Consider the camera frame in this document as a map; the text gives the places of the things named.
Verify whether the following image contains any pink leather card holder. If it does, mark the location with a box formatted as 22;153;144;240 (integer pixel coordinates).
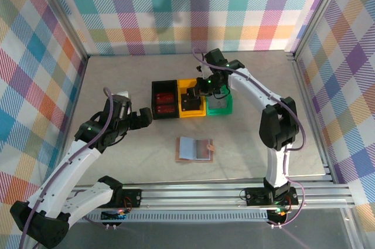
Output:
175;136;216;164

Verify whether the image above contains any silver credit card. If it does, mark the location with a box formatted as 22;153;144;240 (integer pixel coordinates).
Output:
209;98;229;109

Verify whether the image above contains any red credit card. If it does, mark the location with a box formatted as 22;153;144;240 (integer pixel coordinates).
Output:
156;93;176;104
156;104;177;114

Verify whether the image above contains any yellow plastic bin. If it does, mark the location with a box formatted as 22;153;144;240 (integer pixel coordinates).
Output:
178;78;206;118

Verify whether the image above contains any green plastic bin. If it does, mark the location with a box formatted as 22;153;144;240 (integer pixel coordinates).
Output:
204;84;234;117

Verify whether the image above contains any black plastic bin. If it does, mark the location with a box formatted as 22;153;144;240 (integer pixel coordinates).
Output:
151;80;180;120

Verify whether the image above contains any plaid cloth backdrop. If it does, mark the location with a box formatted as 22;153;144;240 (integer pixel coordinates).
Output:
0;0;86;237
298;0;375;223
43;0;338;56

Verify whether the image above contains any circuit board with lights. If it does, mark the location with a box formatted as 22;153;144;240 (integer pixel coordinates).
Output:
101;209;128;221
268;208;289;224

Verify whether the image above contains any grey metal panel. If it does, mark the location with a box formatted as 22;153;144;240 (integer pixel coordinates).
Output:
28;210;371;249

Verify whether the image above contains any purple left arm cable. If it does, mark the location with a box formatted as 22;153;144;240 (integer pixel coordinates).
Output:
17;86;118;249

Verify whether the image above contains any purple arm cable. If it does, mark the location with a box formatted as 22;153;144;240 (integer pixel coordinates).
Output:
17;86;118;249
192;49;307;228

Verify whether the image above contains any aluminium table side rail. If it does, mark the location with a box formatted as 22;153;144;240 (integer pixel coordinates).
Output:
285;51;335;184
52;55;88;187

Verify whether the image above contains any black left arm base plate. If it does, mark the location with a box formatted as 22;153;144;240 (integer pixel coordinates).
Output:
120;189;143;209

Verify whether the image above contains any aluminium mounting rail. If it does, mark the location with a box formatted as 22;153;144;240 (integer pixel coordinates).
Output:
31;183;356;212

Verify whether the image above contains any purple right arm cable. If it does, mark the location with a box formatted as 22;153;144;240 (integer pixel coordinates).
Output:
192;49;307;228

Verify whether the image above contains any perforated metal cable duct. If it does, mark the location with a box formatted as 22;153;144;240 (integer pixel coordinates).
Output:
70;212;270;223

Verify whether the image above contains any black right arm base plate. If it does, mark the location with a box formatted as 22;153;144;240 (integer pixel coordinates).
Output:
244;186;299;206

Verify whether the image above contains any aluminium frame post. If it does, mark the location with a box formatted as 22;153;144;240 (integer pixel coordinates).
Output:
292;0;352;60
30;0;89;60

